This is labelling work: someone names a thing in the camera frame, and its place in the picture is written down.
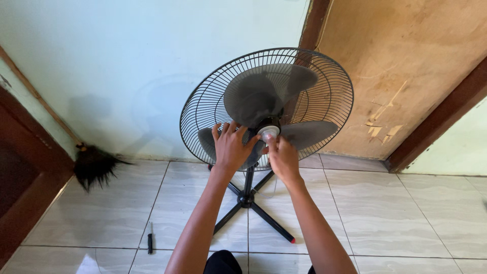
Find dark brown wooden door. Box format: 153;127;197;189
0;85;75;269

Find person's right hand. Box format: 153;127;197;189
263;134;303;184

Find dark brown door frame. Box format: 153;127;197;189
299;0;487;174

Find white fan blade cap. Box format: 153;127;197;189
257;126;281;144

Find person's black trousers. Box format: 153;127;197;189
203;250;316;274

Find grey fan blade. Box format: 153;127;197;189
197;63;339;171

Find light brown plywood door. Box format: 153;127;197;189
315;0;487;161

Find thin grey fan cable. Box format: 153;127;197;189
252;173;278;199

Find person's left hand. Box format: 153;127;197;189
211;121;262;172

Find black cross fan stand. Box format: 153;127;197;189
207;163;296;244

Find black feather duster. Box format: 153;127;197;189
0;46;132;193

